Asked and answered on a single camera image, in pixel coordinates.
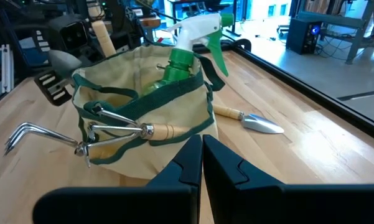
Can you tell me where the splayed-prong cultivator wooden handle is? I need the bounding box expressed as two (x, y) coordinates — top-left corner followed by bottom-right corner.
(86, 105), (191, 147)

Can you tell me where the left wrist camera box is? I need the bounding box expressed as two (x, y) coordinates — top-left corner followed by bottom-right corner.
(58, 19), (90, 53)

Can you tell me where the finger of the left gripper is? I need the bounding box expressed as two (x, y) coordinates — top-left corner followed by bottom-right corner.
(47, 49), (82, 79)
(34, 69), (73, 107)

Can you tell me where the green spray bottle white trigger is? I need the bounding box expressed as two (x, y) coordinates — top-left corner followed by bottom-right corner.
(141, 12), (235, 96)

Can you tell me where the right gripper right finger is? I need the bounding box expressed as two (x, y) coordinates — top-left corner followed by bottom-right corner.
(202, 134), (374, 224)

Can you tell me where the narrow pointed trowel wooden handle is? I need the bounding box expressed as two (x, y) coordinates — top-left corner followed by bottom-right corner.
(91, 19), (118, 59)

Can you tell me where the beige canvas gardening bag green trim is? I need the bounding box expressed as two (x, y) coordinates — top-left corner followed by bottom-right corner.
(71, 42), (227, 182)

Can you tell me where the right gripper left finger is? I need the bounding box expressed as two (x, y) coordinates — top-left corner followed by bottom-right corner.
(32, 134), (203, 224)

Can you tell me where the bent-prong cultivator wooden handle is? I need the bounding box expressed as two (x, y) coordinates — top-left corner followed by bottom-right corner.
(3, 121), (113, 169)

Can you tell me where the wide-blade trowel wooden handle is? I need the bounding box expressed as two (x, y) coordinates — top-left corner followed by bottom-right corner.
(212, 103), (285, 135)

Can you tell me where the black aluminium table frame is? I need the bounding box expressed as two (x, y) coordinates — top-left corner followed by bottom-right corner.
(191, 38), (374, 146)

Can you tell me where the black computer tower blue light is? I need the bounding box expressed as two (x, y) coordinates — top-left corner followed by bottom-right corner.
(285, 16), (324, 56)

